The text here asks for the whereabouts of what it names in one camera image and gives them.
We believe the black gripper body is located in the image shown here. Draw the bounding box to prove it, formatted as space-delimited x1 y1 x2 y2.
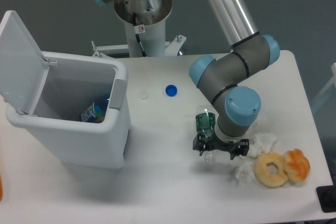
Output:
207 133 236 152

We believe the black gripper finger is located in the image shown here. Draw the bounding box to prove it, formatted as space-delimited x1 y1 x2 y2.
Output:
192 133 210 156
228 139 249 159

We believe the clear plastic bottle green label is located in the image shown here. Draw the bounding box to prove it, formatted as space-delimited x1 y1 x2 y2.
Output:
195 105 216 165

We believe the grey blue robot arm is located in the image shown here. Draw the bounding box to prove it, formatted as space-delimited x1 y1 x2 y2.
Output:
95 0 280 157

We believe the blue bottle cap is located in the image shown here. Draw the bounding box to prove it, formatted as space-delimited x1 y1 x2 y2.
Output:
165 84 178 97

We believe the white bottle cap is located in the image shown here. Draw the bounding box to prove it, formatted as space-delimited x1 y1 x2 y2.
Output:
139 90 149 100

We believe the large crumpled white tissue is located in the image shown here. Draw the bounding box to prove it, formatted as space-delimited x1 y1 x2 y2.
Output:
240 112 279 160

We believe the small crumpled white tissue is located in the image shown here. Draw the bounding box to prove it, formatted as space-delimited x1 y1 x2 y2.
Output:
233 161 255 187

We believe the orange glazed bun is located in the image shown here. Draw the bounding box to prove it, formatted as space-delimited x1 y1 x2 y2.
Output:
283 148 310 183

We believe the black device at edge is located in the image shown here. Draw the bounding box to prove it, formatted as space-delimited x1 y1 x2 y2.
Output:
316 185 335 213

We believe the blue packaging in bin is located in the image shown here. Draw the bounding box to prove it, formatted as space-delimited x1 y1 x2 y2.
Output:
77 94 110 123

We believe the white trash bin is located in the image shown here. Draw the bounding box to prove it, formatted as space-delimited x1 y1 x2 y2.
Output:
6 52 131 169

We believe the white trash bin lid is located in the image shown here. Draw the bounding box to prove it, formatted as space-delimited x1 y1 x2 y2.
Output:
1 10 57 114

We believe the orange object at left edge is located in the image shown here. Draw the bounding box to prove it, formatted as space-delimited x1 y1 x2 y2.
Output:
0 173 4 202

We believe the ring donut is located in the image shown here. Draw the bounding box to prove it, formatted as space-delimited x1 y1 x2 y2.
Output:
254 152 288 188

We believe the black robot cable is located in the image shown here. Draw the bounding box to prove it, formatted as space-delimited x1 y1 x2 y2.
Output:
132 13 148 57

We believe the white frame at right edge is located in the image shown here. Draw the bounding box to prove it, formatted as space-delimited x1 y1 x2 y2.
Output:
311 62 335 114

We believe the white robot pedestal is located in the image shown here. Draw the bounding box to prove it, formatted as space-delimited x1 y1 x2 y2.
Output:
92 0 187 58

